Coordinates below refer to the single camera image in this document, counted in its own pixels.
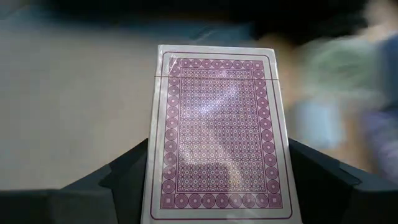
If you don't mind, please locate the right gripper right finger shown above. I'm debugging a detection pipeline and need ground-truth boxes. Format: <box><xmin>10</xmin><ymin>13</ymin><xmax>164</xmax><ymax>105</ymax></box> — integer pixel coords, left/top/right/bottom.
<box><xmin>288</xmin><ymin>138</ymin><xmax>362</xmax><ymax>224</ymax></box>

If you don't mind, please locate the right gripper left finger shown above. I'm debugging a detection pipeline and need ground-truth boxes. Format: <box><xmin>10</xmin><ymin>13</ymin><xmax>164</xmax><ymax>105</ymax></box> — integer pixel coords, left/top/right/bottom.
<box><xmin>98</xmin><ymin>138</ymin><xmax>150</xmax><ymax>224</ymax></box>

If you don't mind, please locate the purple playing card deck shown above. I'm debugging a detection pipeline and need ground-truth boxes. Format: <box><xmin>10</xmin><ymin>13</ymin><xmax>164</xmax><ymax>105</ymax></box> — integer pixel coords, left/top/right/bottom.
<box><xmin>141</xmin><ymin>44</ymin><xmax>303</xmax><ymax>224</ymax></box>

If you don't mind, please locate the green packet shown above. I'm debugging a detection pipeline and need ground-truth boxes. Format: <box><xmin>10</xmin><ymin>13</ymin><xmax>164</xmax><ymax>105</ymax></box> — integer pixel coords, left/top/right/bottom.
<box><xmin>297</xmin><ymin>35</ymin><xmax>385</xmax><ymax>105</ymax></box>

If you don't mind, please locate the clear mesh pouch blue trim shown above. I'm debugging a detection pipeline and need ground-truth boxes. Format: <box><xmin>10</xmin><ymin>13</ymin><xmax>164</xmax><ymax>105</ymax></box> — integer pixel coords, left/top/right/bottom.
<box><xmin>0</xmin><ymin>18</ymin><xmax>259</xmax><ymax>191</ymax></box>

